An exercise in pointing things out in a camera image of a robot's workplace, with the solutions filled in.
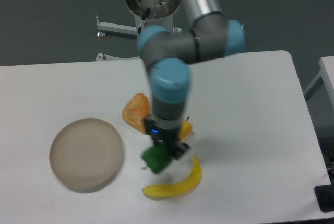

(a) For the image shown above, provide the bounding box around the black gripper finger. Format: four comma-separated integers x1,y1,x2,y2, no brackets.
167,140,189,160
143,116,159,146

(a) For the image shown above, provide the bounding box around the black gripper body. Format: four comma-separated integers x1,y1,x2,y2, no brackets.
149,115,182,146

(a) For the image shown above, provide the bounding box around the green toy pepper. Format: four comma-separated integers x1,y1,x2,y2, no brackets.
141,143,172,174

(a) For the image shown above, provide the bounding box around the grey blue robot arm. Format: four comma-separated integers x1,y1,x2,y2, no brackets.
127,0,245,159

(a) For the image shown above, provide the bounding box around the yellow toy pepper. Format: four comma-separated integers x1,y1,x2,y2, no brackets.
178,117,193,141

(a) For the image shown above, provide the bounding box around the beige round plate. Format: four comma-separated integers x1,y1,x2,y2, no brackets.
49,118,124,193

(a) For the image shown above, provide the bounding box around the orange toy bread wedge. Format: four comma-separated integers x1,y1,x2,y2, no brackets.
122,93,150,135

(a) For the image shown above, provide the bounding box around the yellow toy banana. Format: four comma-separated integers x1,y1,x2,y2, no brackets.
142,156,202,200

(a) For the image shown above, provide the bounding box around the black device at edge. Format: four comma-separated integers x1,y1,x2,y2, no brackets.
314,184,333,213

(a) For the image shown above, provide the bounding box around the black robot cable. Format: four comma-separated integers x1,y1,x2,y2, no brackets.
137,7,150,37

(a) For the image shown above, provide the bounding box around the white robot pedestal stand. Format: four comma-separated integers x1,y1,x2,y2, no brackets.
94,0,183,62

